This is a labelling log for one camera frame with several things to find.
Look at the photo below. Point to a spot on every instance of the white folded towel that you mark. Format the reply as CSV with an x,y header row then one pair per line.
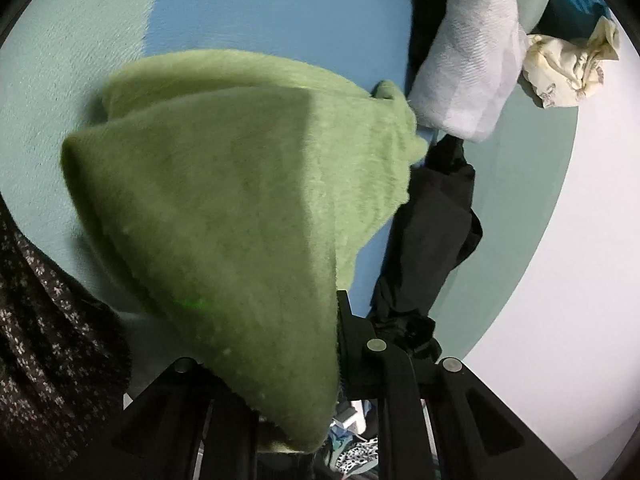
x,y
471,68

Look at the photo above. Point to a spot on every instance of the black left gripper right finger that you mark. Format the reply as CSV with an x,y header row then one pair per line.
x,y
436,420

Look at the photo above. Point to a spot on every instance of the black garment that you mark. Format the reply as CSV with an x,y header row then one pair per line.
x,y
431,234

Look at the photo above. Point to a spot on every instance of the teal blue bag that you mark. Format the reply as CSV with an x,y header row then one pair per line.
x,y
572,19

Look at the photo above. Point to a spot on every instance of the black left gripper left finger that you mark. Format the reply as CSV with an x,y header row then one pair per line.
x,y
187,424

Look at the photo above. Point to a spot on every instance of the green knit sweater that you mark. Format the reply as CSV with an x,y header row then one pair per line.
x,y
231,192

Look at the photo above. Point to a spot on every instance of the cream crumpled cloth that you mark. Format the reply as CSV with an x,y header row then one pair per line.
x,y
564,73

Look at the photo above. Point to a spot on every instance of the blue and green sofa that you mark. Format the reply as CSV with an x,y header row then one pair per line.
x,y
59,54

